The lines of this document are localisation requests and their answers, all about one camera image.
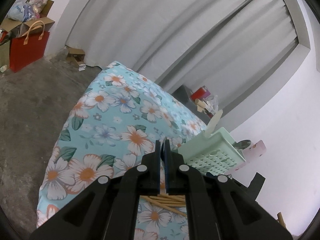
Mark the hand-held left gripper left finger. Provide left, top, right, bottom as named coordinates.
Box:
left=30, top=140, right=162, bottom=240

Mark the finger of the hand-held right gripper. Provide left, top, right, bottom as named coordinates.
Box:
left=247, top=171, right=266, bottom=201

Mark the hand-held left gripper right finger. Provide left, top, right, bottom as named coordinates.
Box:
left=163, top=138, right=292, bottom=240

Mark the wooden chopstick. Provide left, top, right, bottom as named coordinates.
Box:
left=154, top=202, right=186, bottom=208
left=164, top=206, right=187, bottom=217
left=147, top=195, right=186, bottom=200
left=149, top=198, right=186, bottom=203

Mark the green perforated utensil basket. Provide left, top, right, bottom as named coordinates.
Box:
left=177, top=127, right=247, bottom=177

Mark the pale pink printed bag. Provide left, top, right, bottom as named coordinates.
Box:
left=228, top=140, right=267, bottom=173

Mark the metal spoon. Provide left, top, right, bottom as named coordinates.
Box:
left=233, top=139, right=251, bottom=151

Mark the blue floral blanket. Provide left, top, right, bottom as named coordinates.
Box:
left=37, top=60, right=209, bottom=240

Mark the cream spoon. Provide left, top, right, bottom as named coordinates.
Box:
left=206, top=109, right=223, bottom=137

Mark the cardboard roll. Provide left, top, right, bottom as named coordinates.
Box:
left=195, top=98, right=208, bottom=112

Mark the grey cabinet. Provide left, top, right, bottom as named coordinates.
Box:
left=172, top=85, right=213, bottom=121

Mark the red flask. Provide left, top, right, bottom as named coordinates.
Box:
left=190, top=87, right=207, bottom=102

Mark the grey curtain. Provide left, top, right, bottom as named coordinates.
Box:
left=65, top=0, right=300, bottom=110

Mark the small flattened cardboard box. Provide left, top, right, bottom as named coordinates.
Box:
left=65, top=46, right=86, bottom=68

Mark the red gift bag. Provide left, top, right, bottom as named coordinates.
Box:
left=9, top=20, right=51, bottom=73

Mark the green gold gift bag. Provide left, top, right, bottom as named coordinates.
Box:
left=0, top=40, right=12, bottom=68

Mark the large open cardboard box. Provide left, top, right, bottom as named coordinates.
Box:
left=1, top=0, right=56, bottom=38

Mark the pink plastic bag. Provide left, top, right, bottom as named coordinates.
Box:
left=29, top=0, right=49, bottom=13

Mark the blue white plastic bag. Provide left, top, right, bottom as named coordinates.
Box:
left=7, top=1, right=36, bottom=22

